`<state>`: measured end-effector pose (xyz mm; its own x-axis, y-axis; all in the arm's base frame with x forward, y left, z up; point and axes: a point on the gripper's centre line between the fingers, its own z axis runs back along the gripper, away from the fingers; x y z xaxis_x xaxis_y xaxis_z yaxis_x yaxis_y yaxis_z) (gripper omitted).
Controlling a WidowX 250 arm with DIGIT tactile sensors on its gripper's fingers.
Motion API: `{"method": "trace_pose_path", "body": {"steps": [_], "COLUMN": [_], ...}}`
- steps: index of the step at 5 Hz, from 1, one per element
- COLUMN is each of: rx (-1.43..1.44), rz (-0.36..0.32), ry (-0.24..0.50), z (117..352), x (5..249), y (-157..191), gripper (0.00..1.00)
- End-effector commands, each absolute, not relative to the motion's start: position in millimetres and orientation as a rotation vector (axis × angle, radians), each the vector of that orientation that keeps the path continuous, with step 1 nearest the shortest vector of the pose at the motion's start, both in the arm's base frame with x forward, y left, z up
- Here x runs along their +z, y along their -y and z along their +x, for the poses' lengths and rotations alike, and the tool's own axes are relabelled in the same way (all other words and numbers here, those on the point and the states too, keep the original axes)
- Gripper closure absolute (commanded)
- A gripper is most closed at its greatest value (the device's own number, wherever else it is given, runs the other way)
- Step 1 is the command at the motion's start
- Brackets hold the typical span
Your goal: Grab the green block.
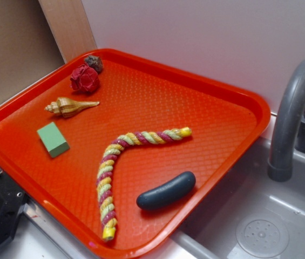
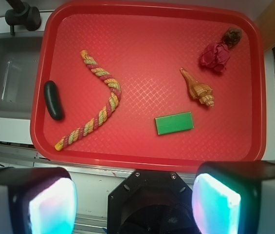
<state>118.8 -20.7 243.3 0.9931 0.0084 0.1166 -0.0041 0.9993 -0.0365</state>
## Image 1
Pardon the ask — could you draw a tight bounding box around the green rectangular block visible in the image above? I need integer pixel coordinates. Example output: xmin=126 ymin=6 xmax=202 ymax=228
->
xmin=37 ymin=122 xmax=70 ymax=158

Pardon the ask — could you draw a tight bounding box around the dark blue oblong capsule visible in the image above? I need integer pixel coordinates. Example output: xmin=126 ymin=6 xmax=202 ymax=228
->
xmin=136 ymin=171 xmax=196 ymax=210

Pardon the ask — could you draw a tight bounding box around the crumpled red paper ball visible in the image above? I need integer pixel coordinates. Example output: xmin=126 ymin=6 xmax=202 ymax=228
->
xmin=70 ymin=64 xmax=100 ymax=93

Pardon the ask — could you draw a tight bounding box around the tan spiral seashell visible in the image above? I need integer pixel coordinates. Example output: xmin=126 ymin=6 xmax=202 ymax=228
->
xmin=44 ymin=97 xmax=100 ymax=118

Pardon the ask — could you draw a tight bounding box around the grey toy sink basin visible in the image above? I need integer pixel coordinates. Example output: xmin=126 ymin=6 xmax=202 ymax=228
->
xmin=172 ymin=138 xmax=305 ymax=258

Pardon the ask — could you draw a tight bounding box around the light wooden board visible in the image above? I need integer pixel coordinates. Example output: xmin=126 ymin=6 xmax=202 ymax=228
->
xmin=39 ymin=0 xmax=97 ymax=63

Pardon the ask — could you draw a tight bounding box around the grey toy faucet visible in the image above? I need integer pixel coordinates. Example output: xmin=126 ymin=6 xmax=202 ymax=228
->
xmin=268 ymin=60 xmax=305 ymax=182

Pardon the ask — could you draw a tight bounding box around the multicoloured twisted rope toy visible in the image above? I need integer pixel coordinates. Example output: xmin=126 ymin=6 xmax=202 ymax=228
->
xmin=96 ymin=127 xmax=192 ymax=242

